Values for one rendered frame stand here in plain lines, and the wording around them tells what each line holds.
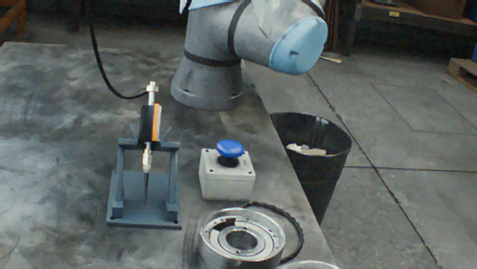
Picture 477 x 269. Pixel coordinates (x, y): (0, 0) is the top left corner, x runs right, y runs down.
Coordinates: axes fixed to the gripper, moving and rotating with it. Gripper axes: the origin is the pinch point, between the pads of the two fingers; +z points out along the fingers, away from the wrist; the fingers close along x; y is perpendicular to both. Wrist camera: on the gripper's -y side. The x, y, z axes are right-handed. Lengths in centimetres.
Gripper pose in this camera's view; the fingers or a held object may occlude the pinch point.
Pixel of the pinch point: (220, 27)
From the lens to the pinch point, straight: 78.7
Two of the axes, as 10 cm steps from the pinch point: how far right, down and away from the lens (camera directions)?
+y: 5.0, -3.4, 8.0
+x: -8.6, -3.3, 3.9
